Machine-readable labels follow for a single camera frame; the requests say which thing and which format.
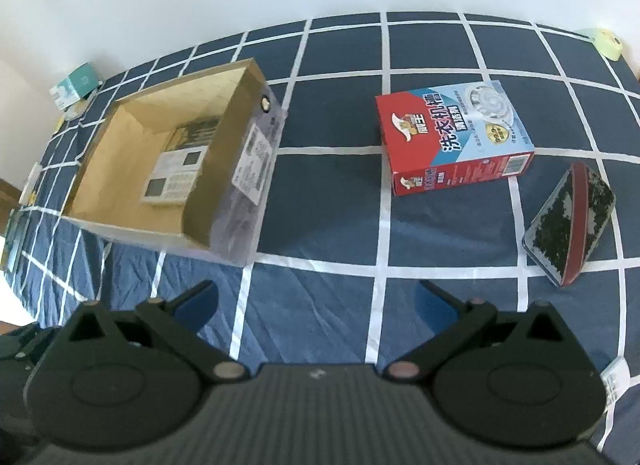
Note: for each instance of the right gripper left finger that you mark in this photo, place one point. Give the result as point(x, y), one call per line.
point(175, 325)

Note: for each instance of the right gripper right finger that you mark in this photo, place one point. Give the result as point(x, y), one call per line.
point(456, 325)

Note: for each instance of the white calculator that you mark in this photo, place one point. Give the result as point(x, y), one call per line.
point(172, 163)
point(171, 189)

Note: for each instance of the navy white checked bedsheet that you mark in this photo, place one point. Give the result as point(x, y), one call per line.
point(339, 257)

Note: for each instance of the dark speckled tin case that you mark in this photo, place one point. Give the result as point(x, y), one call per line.
point(569, 225)

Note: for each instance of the brown cardboard box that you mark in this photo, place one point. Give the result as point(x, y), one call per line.
point(219, 221)

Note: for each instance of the red blue detergent box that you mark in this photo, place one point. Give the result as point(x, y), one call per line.
point(449, 136)

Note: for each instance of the screwdriver set clear case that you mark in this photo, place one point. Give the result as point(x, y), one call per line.
point(193, 134)

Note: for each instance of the teal green small box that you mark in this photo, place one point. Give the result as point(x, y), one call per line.
point(75, 86)

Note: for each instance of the pale green tape roll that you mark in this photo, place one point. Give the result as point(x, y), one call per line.
point(606, 42)

